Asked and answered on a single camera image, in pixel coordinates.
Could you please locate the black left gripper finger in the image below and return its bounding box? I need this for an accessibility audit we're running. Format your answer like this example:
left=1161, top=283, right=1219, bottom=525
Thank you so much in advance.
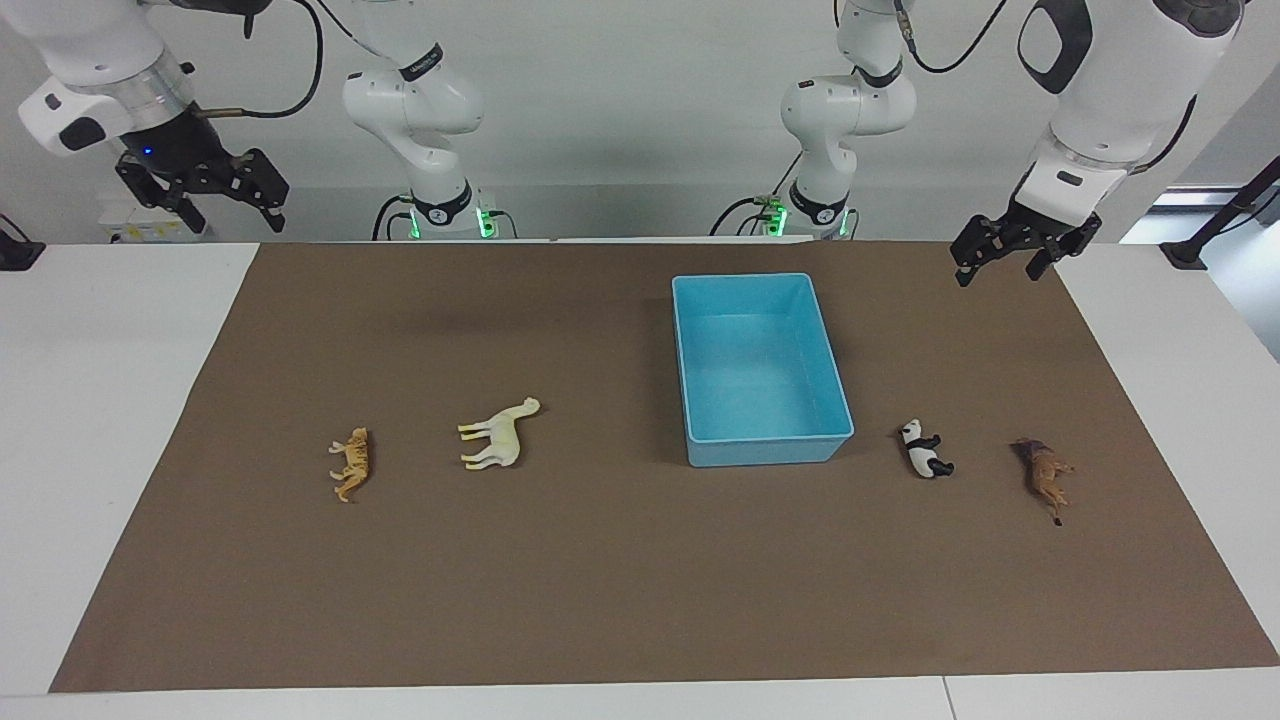
left=1027, top=213, right=1103, bottom=282
left=950, top=215, right=1007, bottom=288

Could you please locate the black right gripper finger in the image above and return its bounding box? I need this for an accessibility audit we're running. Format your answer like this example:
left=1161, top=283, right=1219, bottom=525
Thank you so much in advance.
left=230, top=148, right=291, bottom=234
left=115, top=155, right=208, bottom=236

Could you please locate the black white panda toy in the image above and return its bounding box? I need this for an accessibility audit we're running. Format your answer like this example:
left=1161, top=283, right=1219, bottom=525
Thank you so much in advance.
left=898, top=418, right=956, bottom=480

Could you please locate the brown lion toy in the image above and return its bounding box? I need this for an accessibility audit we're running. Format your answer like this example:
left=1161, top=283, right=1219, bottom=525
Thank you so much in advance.
left=1010, top=436, right=1076, bottom=528

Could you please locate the orange tiger toy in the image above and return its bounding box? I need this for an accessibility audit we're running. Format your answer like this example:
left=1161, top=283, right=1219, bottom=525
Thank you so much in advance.
left=328, top=427, right=371, bottom=504

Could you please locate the cream horse toy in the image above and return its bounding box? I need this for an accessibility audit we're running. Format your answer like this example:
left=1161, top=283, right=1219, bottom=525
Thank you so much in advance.
left=457, top=396, right=542, bottom=471

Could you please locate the light blue storage box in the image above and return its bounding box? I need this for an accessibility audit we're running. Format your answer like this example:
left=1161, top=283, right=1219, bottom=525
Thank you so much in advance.
left=671, top=272, right=856, bottom=469

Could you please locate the black table clamp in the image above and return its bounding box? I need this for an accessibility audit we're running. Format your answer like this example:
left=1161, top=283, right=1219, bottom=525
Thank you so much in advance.
left=0, top=213, right=46, bottom=271

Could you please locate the brown table mat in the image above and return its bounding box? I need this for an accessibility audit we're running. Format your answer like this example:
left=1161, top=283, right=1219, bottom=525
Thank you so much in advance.
left=50, top=240, right=1280, bottom=693

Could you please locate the black right base cable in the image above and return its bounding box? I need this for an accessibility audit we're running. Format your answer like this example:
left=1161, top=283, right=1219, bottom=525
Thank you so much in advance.
left=372, top=195, right=416, bottom=241

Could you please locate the black base cable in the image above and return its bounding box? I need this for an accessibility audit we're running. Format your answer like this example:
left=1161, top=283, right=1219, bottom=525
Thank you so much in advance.
left=710, top=150, right=803, bottom=238
left=372, top=195, right=416, bottom=241

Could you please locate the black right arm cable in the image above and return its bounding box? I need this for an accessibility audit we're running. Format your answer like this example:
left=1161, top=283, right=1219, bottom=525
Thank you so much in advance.
left=195, top=0, right=326, bottom=121

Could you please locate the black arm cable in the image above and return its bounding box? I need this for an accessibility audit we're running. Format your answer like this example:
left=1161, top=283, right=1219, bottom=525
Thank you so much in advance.
left=195, top=0, right=326, bottom=121
left=895, top=0, right=1031, bottom=77

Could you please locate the black camera stand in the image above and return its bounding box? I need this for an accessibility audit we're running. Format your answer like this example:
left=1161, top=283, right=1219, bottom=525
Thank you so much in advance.
left=1160, top=155, right=1280, bottom=271

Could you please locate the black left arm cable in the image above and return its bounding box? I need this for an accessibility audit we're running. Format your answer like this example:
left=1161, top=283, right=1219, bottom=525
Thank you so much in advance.
left=895, top=0, right=1031, bottom=77

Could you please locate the black left base cable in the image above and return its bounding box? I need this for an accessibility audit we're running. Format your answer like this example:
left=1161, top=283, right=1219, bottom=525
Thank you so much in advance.
left=710, top=150, right=803, bottom=238

